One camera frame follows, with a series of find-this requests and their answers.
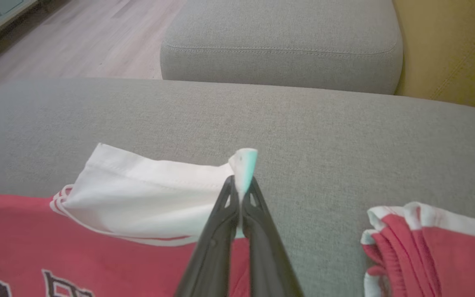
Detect yellow sofa cushion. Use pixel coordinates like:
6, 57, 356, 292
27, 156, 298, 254
392, 0, 475, 113

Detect red shirt with white sleeves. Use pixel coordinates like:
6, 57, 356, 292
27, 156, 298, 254
0, 142, 259, 297

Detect grey fabric sofa cushion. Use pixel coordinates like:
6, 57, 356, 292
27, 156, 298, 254
160, 0, 404, 96

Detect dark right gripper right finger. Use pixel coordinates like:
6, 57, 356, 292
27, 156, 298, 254
241, 177, 304, 297

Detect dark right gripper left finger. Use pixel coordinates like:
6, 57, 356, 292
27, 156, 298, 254
174, 175, 240, 297

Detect red shorts with white trim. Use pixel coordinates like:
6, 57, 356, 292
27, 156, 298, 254
360, 201, 475, 297

